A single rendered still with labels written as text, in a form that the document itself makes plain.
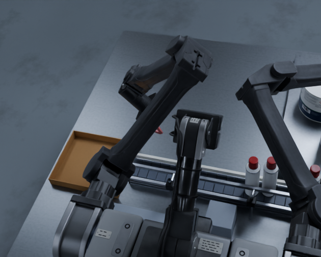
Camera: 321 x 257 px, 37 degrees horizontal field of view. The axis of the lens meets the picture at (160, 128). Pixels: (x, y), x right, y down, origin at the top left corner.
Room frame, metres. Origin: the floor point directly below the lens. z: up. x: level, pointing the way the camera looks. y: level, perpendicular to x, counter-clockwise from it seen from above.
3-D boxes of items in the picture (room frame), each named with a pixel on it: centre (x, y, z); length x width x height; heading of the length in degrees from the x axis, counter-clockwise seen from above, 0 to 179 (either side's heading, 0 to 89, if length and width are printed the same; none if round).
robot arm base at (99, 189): (0.65, 0.19, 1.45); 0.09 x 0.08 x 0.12; 65
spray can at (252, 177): (0.93, -0.30, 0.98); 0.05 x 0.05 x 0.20
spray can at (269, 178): (0.92, -0.36, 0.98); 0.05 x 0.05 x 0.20
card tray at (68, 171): (1.22, 0.30, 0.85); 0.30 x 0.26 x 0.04; 65
